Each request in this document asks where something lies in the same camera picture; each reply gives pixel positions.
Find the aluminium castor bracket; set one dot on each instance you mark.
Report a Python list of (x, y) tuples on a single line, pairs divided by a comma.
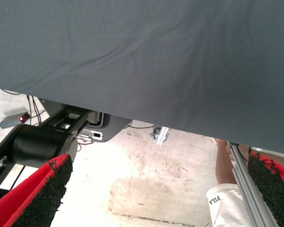
[(162, 136)]

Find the person's bare leg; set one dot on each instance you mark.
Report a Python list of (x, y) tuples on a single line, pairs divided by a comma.
[(223, 165)]

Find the dark grey table cloth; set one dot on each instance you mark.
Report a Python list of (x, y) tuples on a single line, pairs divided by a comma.
[(132, 59)]

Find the grey base panel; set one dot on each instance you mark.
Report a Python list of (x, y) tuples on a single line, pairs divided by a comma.
[(113, 127)]

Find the grey box with red light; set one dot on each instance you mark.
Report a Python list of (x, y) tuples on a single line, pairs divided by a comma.
[(9, 121)]

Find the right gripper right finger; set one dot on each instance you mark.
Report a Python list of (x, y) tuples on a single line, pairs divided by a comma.
[(274, 189)]

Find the aluminium profile bar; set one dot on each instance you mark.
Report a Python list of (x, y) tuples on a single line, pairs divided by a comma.
[(246, 186)]

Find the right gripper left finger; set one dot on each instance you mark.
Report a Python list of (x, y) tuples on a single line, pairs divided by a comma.
[(38, 201)]

